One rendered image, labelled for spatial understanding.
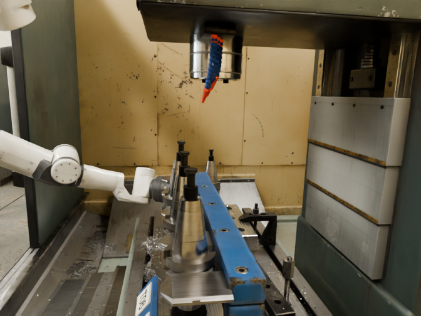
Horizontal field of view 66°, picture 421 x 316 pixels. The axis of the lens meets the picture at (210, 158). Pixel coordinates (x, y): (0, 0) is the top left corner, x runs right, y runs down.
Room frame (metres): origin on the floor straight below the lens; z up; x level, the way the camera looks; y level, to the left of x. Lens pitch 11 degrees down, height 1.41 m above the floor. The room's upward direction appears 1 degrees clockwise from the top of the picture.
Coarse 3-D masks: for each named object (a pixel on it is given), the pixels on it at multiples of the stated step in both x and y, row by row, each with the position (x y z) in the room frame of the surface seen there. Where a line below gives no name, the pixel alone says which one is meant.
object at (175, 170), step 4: (176, 164) 0.57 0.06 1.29; (180, 164) 0.56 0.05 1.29; (172, 168) 0.57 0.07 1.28; (176, 168) 0.56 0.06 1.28; (172, 172) 0.57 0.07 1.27; (176, 172) 0.56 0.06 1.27; (172, 176) 0.57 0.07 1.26; (172, 180) 0.56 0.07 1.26; (172, 184) 0.56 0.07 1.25; (172, 188) 0.56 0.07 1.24; (168, 192) 0.57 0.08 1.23; (172, 192) 0.56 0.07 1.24
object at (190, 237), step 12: (180, 204) 0.35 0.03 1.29; (192, 204) 0.35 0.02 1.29; (180, 216) 0.35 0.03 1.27; (192, 216) 0.34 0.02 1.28; (180, 228) 0.35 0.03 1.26; (192, 228) 0.34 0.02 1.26; (204, 228) 0.36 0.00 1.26; (180, 240) 0.34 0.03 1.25; (192, 240) 0.34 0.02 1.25; (204, 240) 0.35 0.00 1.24; (180, 252) 0.34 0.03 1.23; (192, 252) 0.34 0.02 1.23; (204, 252) 0.35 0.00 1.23
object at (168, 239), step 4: (172, 232) 0.43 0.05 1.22; (208, 232) 0.44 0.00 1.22; (164, 236) 0.42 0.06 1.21; (168, 236) 0.42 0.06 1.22; (172, 236) 0.42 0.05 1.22; (208, 236) 0.42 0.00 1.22; (164, 240) 0.41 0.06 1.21; (168, 240) 0.41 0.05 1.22; (172, 240) 0.41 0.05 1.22; (208, 240) 0.41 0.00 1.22; (212, 240) 0.41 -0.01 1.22; (164, 244) 0.40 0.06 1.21; (168, 244) 0.40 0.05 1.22; (212, 244) 0.40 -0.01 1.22; (212, 248) 0.39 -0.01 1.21
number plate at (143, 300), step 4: (148, 284) 0.71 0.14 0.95; (148, 288) 0.69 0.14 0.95; (144, 292) 0.70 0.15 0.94; (148, 292) 0.68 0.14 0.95; (140, 296) 0.70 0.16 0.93; (144, 296) 0.68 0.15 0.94; (148, 296) 0.66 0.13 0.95; (140, 300) 0.68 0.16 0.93; (144, 300) 0.66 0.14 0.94; (148, 300) 0.64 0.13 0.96; (140, 304) 0.66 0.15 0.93; (144, 304) 0.65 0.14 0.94; (148, 304) 0.64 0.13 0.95; (136, 308) 0.66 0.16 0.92; (140, 308) 0.65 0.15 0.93; (144, 308) 0.64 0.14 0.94; (136, 312) 0.65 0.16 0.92; (140, 312) 0.64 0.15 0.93
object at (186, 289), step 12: (180, 276) 0.32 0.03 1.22; (192, 276) 0.32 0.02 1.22; (204, 276) 0.32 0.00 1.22; (216, 276) 0.32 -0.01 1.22; (168, 288) 0.30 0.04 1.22; (180, 288) 0.30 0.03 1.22; (192, 288) 0.30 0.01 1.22; (204, 288) 0.30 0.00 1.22; (216, 288) 0.30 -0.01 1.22; (228, 288) 0.30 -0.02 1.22; (168, 300) 0.28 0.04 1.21; (180, 300) 0.28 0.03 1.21; (192, 300) 0.28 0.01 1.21; (204, 300) 0.28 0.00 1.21; (216, 300) 0.28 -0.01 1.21; (228, 300) 0.28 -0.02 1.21
